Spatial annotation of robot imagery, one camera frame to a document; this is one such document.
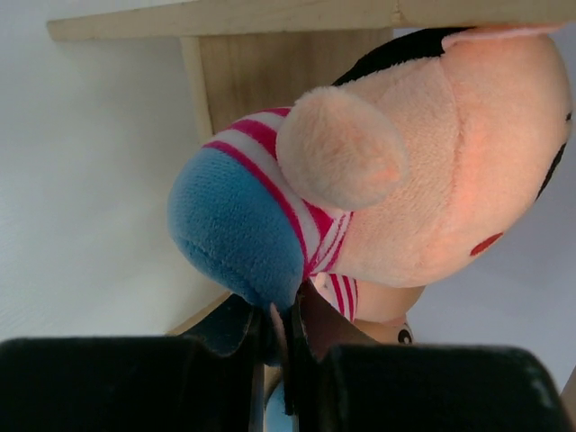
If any boy doll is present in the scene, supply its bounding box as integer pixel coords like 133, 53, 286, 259
166, 26, 576, 334
263, 314, 415, 432

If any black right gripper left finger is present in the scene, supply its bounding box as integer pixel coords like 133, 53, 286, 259
181, 295, 264, 431

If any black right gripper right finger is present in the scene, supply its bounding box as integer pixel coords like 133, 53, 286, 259
283, 281, 379, 431

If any wooden two-tier shelf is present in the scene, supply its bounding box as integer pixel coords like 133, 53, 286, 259
47, 0, 576, 338

